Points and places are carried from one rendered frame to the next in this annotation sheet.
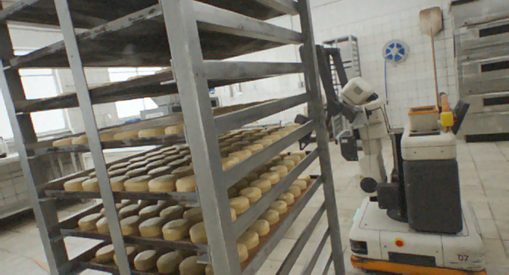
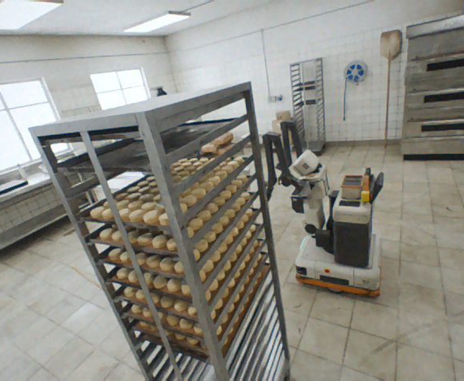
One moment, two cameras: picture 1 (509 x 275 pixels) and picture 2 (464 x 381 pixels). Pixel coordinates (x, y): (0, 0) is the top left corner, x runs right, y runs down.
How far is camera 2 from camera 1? 0.72 m
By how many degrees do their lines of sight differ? 15
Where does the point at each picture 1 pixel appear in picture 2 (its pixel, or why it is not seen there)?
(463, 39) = (412, 72)
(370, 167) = (312, 217)
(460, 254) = (364, 280)
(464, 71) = (409, 101)
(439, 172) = (356, 231)
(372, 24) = (337, 44)
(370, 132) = (313, 194)
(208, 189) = (210, 344)
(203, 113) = (207, 319)
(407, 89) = (362, 106)
